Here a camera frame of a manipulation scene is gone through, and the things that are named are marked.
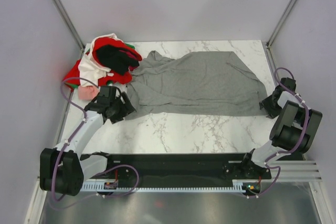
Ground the aluminium extrusion rail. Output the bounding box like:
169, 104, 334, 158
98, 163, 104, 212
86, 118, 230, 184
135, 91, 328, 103
269, 161, 322, 183

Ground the green t shirt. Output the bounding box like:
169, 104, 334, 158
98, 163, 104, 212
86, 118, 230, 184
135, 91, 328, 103
70, 41, 137, 90

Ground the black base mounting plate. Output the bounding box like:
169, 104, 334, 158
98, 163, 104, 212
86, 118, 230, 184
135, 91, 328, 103
94, 153, 271, 185

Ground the black t shirt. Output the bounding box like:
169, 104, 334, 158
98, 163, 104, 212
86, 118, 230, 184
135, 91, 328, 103
96, 45, 142, 75

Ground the aluminium frame post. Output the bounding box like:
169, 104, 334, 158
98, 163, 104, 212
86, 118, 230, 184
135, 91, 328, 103
265, 0, 298, 50
52, 0, 84, 49

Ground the white slotted cable duct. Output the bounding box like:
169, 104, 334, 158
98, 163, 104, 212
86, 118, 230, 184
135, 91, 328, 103
81, 178, 245, 193

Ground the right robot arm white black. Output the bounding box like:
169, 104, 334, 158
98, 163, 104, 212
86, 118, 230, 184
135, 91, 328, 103
240, 78, 322, 179

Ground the left aluminium frame post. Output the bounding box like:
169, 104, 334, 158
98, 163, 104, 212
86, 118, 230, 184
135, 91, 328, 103
52, 0, 84, 49

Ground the right aluminium frame post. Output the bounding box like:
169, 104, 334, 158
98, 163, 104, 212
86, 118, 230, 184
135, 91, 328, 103
265, 0, 298, 50

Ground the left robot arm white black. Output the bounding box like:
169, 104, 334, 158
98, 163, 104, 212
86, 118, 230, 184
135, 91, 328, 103
39, 86, 135, 196

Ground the pink t shirt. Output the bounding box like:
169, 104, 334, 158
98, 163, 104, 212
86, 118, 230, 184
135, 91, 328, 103
78, 86, 99, 101

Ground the grey t shirt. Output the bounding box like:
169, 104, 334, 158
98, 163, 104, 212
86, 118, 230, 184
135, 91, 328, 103
126, 51, 267, 120

